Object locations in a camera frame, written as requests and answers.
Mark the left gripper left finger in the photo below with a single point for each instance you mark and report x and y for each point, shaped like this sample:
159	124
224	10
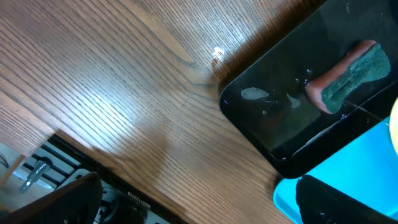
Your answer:
76	202

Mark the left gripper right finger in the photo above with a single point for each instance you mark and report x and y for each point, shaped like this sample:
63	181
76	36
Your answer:
319	203

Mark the black rectangular tray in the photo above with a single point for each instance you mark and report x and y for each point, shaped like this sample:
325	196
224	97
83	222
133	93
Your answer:
268	103

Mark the teal plastic serving tray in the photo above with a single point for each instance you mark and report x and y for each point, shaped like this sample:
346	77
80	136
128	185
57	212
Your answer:
365	169

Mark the yellow-green plate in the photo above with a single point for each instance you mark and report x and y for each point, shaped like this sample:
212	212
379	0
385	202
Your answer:
393	126

